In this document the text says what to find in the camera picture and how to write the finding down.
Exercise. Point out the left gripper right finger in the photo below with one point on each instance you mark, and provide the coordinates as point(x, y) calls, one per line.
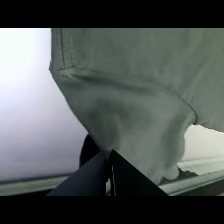
point(133, 181)

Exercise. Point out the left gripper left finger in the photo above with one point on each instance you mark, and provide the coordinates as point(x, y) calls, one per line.
point(86, 181)

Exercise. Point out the grey green garment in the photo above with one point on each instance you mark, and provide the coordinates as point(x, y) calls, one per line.
point(133, 100)

